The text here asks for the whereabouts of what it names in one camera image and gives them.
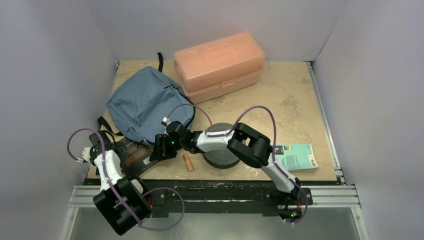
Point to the dark brown paperback book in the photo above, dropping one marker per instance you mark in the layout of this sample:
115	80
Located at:
137	158

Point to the black aluminium base frame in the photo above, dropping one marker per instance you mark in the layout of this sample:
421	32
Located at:
242	197

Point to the blue student backpack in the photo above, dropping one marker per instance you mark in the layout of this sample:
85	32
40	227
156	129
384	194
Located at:
138	106

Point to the teal paperback book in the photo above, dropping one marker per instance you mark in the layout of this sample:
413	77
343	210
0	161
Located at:
296	157

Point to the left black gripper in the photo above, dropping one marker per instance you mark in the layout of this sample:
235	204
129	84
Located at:
122	148

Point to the pink plastic storage box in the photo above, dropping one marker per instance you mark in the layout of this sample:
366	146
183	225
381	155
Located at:
219	67

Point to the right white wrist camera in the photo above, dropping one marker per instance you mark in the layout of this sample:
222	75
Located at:
165	121

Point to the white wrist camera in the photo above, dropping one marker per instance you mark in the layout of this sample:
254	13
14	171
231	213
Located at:
85	155
165	121

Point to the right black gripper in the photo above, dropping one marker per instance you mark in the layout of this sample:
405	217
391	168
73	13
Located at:
162	145

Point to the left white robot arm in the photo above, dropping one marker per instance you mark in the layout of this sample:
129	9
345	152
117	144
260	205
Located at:
120	200

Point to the copper coloured marker pen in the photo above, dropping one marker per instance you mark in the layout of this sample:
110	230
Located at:
188	163

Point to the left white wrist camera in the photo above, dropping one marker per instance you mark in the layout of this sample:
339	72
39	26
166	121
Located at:
85	155

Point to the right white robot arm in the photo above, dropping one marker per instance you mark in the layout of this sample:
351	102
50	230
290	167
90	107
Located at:
247	144

